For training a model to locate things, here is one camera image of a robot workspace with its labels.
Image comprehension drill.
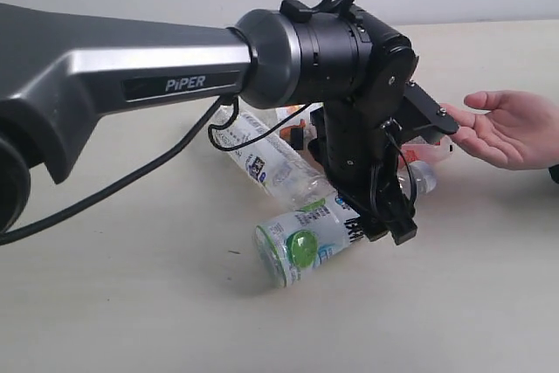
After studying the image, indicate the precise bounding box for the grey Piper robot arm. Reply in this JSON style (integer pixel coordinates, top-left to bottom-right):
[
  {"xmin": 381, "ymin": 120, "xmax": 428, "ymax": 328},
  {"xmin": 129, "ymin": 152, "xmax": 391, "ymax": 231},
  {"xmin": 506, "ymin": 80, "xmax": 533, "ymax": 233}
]
[{"xmin": 1, "ymin": 1, "xmax": 417, "ymax": 245}]

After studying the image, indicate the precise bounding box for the pink red label bottle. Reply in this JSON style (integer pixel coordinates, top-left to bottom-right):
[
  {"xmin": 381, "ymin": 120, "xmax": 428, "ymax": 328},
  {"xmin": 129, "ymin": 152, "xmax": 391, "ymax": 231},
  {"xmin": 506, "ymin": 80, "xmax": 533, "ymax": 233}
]
[{"xmin": 401, "ymin": 136, "xmax": 453, "ymax": 165}]

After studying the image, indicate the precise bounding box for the person's open bare hand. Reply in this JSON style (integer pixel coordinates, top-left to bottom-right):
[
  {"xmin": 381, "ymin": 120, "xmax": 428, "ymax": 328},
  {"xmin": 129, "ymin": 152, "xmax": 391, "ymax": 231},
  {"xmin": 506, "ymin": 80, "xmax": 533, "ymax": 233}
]
[{"xmin": 442, "ymin": 90, "xmax": 558, "ymax": 170}]

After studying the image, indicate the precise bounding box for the bottle with green apple label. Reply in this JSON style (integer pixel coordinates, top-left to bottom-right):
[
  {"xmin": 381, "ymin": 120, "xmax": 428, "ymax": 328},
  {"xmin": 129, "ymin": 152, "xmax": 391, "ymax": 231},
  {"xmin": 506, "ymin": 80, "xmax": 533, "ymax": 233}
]
[{"xmin": 275, "ymin": 102, "xmax": 322, "ymax": 151}]

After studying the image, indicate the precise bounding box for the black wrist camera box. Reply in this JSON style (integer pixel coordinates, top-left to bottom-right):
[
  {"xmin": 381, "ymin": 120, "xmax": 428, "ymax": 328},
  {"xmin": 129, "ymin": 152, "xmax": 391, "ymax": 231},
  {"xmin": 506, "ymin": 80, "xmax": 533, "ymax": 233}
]
[{"xmin": 394, "ymin": 82, "xmax": 459, "ymax": 144}]

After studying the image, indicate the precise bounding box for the green lime label bottle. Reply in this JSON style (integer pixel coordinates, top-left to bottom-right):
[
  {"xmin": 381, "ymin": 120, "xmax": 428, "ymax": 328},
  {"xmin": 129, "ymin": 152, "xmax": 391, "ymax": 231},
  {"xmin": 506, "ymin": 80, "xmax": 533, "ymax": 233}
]
[{"xmin": 254, "ymin": 193, "xmax": 358, "ymax": 288}]

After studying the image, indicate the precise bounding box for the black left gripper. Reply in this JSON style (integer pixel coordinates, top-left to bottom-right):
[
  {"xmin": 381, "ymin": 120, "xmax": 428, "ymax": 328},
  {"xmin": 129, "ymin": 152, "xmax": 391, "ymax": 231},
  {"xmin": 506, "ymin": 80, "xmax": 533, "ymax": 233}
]
[{"xmin": 309, "ymin": 100, "xmax": 418, "ymax": 245}]

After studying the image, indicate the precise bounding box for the clear white label water bottle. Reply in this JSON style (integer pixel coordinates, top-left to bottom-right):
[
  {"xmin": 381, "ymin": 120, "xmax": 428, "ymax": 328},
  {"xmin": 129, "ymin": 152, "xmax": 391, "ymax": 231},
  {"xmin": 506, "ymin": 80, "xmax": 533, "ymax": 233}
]
[{"xmin": 214, "ymin": 111, "xmax": 335, "ymax": 211}]

